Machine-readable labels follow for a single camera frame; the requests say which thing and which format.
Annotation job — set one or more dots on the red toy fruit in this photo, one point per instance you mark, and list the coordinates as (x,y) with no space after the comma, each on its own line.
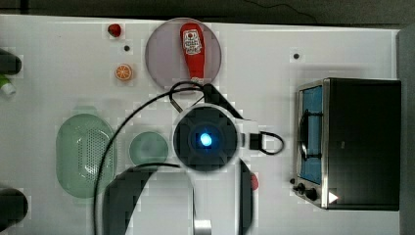
(254,181)

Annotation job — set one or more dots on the grey round plate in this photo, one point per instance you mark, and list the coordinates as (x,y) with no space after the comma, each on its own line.
(165,58)

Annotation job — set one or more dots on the red ketchup bottle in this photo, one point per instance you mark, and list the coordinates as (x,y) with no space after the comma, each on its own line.
(194,49)

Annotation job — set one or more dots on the black toaster oven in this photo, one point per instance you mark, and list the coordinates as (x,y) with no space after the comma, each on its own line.
(348,144)

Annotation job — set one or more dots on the green round bowl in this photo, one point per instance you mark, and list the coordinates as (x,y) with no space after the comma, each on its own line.
(147,148)

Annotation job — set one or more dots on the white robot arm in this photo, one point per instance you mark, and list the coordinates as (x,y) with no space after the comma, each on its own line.
(203,188)

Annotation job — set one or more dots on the red strawberry toy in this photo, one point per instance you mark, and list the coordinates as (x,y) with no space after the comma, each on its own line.
(114,30)

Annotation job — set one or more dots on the orange slice toy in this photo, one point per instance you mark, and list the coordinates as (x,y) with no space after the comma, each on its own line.
(123,72)

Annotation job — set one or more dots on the green plastic strainer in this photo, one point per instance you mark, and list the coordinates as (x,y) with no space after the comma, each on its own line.
(82,159)

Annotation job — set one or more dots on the black cylinder lower left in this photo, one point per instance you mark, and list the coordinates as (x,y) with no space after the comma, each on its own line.
(13,207)

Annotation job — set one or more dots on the black cylinder upper left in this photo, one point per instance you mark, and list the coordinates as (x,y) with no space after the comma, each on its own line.
(9,63)

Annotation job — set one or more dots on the green white bottle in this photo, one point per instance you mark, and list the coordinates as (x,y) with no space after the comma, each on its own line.
(6,86)

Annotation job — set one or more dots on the black cylinder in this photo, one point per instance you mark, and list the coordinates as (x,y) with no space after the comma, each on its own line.
(9,63)
(13,207)

